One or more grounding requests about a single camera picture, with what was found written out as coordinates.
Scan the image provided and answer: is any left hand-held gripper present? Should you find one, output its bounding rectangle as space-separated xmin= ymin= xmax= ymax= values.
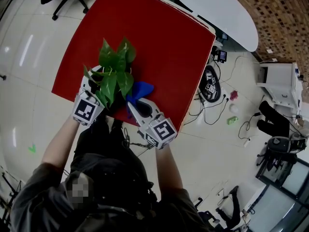
xmin=71 ymin=74 xmax=105 ymax=127

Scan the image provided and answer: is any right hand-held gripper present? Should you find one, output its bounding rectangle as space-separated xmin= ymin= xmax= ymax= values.
xmin=126 ymin=98 xmax=178 ymax=150

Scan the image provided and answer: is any blue cloth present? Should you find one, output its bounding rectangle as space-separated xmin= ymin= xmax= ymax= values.
xmin=125 ymin=81 xmax=155 ymax=109

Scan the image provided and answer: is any white flower pot green plant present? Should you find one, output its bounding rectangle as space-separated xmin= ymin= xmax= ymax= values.
xmin=83 ymin=36 xmax=137 ymax=110

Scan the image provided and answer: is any person's left forearm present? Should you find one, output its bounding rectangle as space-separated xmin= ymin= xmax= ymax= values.
xmin=41 ymin=116 xmax=81 ymax=170

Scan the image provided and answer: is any person's right forearm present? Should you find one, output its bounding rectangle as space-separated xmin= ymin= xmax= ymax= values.
xmin=154 ymin=144 xmax=184 ymax=196

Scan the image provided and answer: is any black bin with grippers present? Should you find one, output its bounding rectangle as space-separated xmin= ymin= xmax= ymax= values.
xmin=198 ymin=65 xmax=222 ymax=103

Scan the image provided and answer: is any person's dark clothed body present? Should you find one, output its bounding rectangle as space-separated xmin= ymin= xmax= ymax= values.
xmin=9 ymin=116 xmax=213 ymax=232

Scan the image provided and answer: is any red table cover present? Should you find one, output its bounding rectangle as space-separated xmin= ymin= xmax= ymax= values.
xmin=51 ymin=0 xmax=216 ymax=131

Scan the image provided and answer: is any small black screen device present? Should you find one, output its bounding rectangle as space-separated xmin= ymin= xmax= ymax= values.
xmin=216 ymin=50 xmax=228 ymax=63

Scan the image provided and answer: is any black tripod stand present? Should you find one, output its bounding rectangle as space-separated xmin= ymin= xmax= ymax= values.
xmin=0 ymin=172 xmax=23 ymax=218

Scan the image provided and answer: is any black swivel chair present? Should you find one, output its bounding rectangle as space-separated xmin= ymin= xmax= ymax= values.
xmin=256 ymin=135 xmax=300 ymax=174

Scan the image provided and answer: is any white cabinet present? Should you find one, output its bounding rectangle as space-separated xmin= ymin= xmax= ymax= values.
xmin=255 ymin=61 xmax=304 ymax=111

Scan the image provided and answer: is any white oval table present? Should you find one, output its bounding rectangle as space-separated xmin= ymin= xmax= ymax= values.
xmin=166 ymin=0 xmax=259 ymax=53

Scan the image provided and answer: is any black floor cable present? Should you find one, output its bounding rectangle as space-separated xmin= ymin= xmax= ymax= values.
xmin=183 ymin=94 xmax=230 ymax=127

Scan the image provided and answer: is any glass door black frame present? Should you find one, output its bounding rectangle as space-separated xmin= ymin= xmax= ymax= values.
xmin=246 ymin=157 xmax=309 ymax=232

